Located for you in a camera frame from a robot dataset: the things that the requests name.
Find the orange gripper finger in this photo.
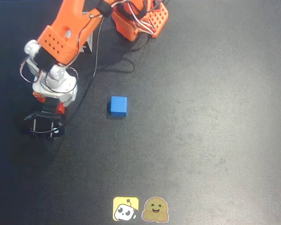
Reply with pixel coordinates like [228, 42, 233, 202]
[32, 91, 47, 103]

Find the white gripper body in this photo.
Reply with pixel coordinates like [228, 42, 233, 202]
[32, 72, 79, 115]

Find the blue cube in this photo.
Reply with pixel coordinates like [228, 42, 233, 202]
[110, 96, 128, 117]

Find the open white cardboard box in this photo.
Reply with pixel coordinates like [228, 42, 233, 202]
[83, 34, 94, 53]

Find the yellow robot sticker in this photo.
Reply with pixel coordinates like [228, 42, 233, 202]
[112, 196, 140, 221]

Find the hugging face emoji sticker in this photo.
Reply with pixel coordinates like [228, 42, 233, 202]
[141, 196, 170, 222]

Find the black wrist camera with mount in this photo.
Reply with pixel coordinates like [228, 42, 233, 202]
[23, 112, 66, 142]

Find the white servo wire bundle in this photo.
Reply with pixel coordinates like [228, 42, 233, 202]
[127, 0, 160, 36]

